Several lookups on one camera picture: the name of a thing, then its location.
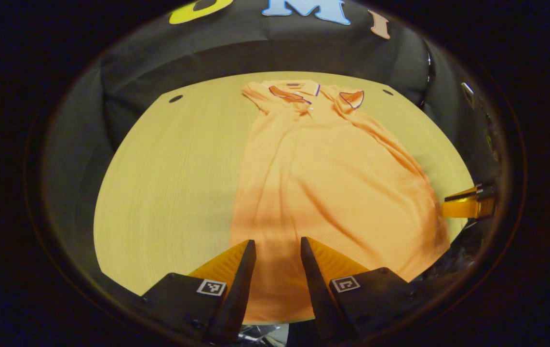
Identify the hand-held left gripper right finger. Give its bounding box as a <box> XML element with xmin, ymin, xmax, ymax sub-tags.
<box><xmin>300</xmin><ymin>237</ymin><xmax>429</xmax><ymax>344</ymax></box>

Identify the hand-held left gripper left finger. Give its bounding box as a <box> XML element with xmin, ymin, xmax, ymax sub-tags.
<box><xmin>141</xmin><ymin>240</ymin><xmax>257</xmax><ymax>344</ymax></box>

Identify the orange T-shirt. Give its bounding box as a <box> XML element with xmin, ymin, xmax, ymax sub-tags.
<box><xmin>229</xmin><ymin>80</ymin><xmax>451</xmax><ymax>324</ymax></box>

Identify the black backdrop cloth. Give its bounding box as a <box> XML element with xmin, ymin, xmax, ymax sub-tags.
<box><xmin>43</xmin><ymin>0</ymin><xmax>502</xmax><ymax>290</ymax></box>

